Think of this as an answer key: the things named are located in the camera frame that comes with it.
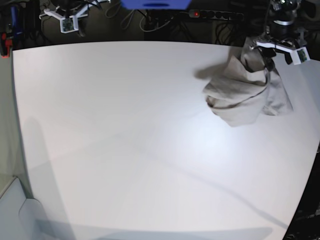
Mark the blue box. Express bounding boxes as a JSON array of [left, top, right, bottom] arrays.
[[120, 0, 191, 10]]

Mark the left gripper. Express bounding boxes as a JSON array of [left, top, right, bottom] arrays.
[[259, 20, 300, 68]]

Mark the black power strip red switch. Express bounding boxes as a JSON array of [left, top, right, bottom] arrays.
[[188, 9, 245, 21]]

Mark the beige t-shirt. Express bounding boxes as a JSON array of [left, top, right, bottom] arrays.
[[195, 37, 294, 127]]

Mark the red black clamp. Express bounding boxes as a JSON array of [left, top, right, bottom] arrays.
[[0, 22, 14, 58]]

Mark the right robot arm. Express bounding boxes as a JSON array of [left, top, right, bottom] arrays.
[[50, 0, 84, 11]]

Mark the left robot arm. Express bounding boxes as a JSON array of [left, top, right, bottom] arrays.
[[255, 0, 304, 65]]

